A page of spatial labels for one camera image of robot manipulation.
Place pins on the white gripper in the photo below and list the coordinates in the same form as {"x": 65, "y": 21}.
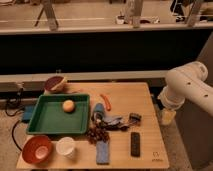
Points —
{"x": 167, "y": 116}

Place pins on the small blue-grey towel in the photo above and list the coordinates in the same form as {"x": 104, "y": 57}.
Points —
{"x": 112, "y": 120}

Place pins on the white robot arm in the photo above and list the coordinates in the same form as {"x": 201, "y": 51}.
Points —
{"x": 185, "y": 82}

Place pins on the black brush tool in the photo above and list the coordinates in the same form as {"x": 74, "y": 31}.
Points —
{"x": 133, "y": 119}

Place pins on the black remote control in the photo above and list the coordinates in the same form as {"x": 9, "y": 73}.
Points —
{"x": 135, "y": 144}

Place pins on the orange carrot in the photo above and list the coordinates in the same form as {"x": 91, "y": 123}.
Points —
{"x": 107, "y": 102}

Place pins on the blue cylindrical can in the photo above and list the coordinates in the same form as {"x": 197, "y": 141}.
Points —
{"x": 98, "y": 112}

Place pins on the blue sponge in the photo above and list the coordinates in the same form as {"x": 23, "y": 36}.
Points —
{"x": 102, "y": 152}

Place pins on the bunch of dark grapes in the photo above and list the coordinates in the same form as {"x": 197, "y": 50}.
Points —
{"x": 95, "y": 134}

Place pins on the orange round fruit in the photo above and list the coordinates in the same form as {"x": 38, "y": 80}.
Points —
{"x": 68, "y": 106}

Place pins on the white plastic cup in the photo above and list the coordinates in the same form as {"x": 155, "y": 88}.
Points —
{"x": 66, "y": 147}

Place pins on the green plastic tray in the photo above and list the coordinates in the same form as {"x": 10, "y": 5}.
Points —
{"x": 49, "y": 117}

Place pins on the red plastic bowl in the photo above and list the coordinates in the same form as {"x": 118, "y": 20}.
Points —
{"x": 37, "y": 149}

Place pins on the blue power box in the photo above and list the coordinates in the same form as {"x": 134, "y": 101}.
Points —
{"x": 27, "y": 113}

